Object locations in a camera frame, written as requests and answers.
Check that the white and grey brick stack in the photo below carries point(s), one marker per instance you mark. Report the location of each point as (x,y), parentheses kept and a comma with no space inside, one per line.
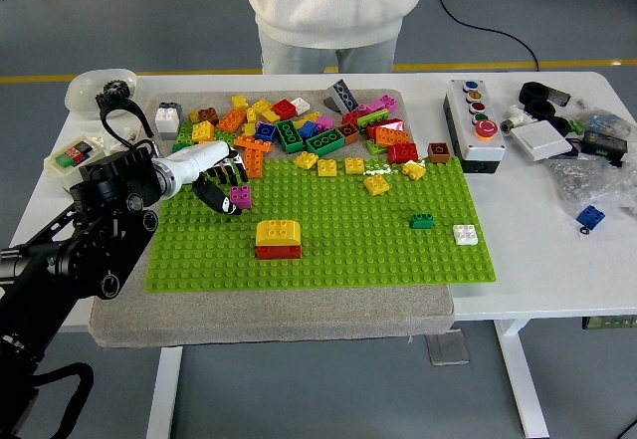
(167,121)

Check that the green studded baseplate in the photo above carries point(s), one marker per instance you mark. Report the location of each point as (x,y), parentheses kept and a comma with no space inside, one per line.
(358,255)

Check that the brown upturned brick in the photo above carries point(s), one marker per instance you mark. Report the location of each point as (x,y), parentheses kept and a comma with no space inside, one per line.
(348,133)

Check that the table height control panel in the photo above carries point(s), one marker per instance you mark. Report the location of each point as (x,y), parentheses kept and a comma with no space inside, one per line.
(609,322)

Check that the white plastic bowl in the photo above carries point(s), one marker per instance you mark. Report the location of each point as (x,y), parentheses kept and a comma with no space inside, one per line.
(82,91)

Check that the clear bag of blue parts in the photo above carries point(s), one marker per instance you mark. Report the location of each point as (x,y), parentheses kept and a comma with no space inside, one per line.
(604,121)

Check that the magenta square brick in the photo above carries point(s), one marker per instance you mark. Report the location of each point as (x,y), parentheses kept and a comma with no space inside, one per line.
(243,196)

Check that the green square brick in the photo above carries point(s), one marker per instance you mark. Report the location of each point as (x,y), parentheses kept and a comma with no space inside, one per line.
(225,138)
(375,146)

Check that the white wall switch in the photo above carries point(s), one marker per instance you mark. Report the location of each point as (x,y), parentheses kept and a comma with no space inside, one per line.
(541,141)

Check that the blue square brick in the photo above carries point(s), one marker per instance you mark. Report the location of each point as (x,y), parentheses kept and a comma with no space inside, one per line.
(590,216)
(307,130)
(266,132)

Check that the small dark green brick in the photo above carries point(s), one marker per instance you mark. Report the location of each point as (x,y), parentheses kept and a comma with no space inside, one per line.
(421,220)

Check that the grey floor plate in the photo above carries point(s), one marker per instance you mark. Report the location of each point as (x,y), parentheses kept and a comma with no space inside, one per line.
(448,349)

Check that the red square brick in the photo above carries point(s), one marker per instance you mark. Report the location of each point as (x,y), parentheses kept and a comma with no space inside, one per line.
(284,109)
(351,119)

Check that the black clamp with metal plate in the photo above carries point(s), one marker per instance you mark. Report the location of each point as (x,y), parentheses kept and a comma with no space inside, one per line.
(535,91)

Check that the black power adapter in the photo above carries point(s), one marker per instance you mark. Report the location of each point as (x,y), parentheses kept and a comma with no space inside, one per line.
(603,144)

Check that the red glossy sloped brick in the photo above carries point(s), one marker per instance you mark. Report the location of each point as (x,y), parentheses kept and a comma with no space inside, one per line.
(390,124)

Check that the yellow square brick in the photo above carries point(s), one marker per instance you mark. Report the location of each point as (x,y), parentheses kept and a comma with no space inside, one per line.
(327,167)
(305,159)
(240,103)
(203,131)
(375,184)
(271,116)
(261,107)
(413,169)
(354,165)

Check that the yellow flat brick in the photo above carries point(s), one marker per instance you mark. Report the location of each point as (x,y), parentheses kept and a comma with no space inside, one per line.
(298,123)

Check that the grey long brick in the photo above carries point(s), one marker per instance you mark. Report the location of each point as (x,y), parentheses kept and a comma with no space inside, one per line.
(343,94)

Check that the white switch box green red buttons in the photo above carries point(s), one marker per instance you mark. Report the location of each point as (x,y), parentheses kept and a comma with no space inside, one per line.
(64,159)

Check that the yellow narrow brick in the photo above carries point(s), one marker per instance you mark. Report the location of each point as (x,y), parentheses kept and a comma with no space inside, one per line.
(249,129)
(251,115)

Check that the orange flat long brick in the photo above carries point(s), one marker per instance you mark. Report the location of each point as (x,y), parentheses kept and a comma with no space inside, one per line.
(254,143)

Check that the white pipe fitting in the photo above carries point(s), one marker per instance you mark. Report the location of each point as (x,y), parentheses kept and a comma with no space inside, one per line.
(517,116)

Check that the black metal gear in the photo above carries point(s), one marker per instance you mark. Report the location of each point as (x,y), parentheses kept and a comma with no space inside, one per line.
(103,98)
(117,89)

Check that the red rounded brick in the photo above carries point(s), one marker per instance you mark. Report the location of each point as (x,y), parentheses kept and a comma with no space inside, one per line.
(402,153)

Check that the green long upturned brick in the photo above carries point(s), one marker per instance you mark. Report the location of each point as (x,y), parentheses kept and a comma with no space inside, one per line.
(289,135)
(324,142)

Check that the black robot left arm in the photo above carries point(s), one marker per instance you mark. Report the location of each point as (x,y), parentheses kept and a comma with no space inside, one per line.
(119,175)

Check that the grey-brown mat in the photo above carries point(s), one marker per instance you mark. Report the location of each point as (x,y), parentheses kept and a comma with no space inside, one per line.
(274,314)

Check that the red stepped brick stack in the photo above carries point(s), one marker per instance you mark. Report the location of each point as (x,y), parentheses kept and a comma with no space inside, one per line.
(278,253)

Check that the clear bag of screws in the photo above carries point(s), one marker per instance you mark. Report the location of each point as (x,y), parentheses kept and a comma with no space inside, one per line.
(587,180)

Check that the white push-button control box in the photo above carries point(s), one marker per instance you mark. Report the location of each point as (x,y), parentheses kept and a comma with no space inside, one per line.
(485,146)

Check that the white table leg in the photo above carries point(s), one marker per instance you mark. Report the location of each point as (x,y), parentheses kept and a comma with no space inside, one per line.
(522,384)
(164,394)

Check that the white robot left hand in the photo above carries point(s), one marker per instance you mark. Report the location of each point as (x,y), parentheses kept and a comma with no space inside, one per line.
(199,160)

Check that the pink square brick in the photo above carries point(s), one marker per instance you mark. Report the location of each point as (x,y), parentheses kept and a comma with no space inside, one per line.
(325,122)

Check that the brown square brick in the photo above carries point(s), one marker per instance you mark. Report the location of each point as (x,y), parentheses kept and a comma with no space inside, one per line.
(208,116)
(438,152)

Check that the yellow curved brick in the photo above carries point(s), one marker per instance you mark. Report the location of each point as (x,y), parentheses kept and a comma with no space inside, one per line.
(278,232)

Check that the lime green long brick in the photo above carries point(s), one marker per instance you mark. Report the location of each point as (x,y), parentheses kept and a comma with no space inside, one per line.
(373,119)

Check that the green plastic clip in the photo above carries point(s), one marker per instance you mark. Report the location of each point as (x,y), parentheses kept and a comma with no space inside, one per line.
(577,124)

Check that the pink long brick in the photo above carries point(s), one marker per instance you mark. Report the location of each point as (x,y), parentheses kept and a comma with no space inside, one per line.
(384,104)

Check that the person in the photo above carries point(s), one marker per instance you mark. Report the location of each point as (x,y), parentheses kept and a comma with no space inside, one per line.
(333,1)

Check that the white square brick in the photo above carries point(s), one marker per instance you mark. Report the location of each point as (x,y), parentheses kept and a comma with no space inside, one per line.
(301,105)
(464,234)

